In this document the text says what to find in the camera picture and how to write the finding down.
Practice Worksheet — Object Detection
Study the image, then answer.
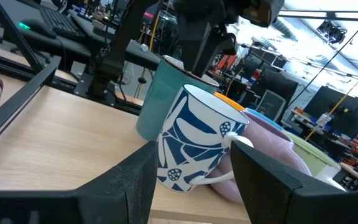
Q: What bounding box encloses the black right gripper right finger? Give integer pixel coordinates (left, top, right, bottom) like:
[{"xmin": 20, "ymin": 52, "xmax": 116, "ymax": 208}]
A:
[{"xmin": 230, "ymin": 139, "xmax": 358, "ymax": 224}]

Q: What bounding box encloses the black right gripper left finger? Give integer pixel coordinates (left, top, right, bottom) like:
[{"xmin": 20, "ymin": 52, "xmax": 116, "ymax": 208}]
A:
[{"xmin": 0, "ymin": 141, "xmax": 158, "ymax": 224}]

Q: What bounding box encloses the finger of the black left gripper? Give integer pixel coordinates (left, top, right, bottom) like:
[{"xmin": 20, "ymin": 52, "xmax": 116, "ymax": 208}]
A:
[
  {"xmin": 178, "ymin": 21, "xmax": 229, "ymax": 78},
  {"xmin": 222, "ymin": 34, "xmax": 239, "ymax": 55}
]

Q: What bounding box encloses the green mug white handle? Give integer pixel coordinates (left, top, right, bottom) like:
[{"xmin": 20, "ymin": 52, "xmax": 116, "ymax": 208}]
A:
[{"xmin": 284, "ymin": 130, "xmax": 346, "ymax": 191}]

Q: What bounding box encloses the yellow mug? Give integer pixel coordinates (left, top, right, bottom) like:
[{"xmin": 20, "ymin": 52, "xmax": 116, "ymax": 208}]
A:
[{"xmin": 213, "ymin": 91, "xmax": 247, "ymax": 112}]

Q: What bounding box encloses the teal mug white inside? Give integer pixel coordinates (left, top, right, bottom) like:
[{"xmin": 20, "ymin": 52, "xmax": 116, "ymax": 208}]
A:
[{"xmin": 135, "ymin": 55, "xmax": 220, "ymax": 142}]

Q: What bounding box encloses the ribbed purple mug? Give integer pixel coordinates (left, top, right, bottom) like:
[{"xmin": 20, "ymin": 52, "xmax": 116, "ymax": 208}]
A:
[{"xmin": 209, "ymin": 110, "xmax": 313, "ymax": 205}]

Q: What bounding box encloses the white blue patterned mug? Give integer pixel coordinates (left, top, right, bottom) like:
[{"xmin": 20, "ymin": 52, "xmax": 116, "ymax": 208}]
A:
[{"xmin": 156, "ymin": 83, "xmax": 254, "ymax": 193}]

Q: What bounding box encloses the black desk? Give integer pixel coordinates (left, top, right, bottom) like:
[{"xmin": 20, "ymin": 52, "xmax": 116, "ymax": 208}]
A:
[
  {"xmin": 0, "ymin": 0, "xmax": 105, "ymax": 63},
  {"xmin": 121, "ymin": 39, "xmax": 162, "ymax": 72}
]

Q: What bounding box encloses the grey office chair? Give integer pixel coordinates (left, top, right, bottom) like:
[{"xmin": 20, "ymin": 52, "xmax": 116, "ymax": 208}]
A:
[{"xmin": 255, "ymin": 89, "xmax": 287, "ymax": 123}]

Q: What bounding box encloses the black keyboard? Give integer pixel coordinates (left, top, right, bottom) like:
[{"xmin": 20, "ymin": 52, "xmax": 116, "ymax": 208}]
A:
[{"xmin": 39, "ymin": 6, "xmax": 87, "ymax": 42}]

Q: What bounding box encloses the black computer mouse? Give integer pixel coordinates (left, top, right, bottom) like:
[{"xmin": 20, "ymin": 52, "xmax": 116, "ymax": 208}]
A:
[{"xmin": 19, "ymin": 18, "xmax": 58, "ymax": 39}]

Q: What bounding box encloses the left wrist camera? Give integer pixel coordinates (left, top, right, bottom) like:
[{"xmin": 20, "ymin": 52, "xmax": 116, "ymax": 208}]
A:
[{"xmin": 241, "ymin": 0, "xmax": 286, "ymax": 29}]

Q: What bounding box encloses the black aluminium table frame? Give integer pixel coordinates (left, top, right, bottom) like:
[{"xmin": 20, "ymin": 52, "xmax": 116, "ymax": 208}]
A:
[{"xmin": 0, "ymin": 0, "xmax": 143, "ymax": 116}]

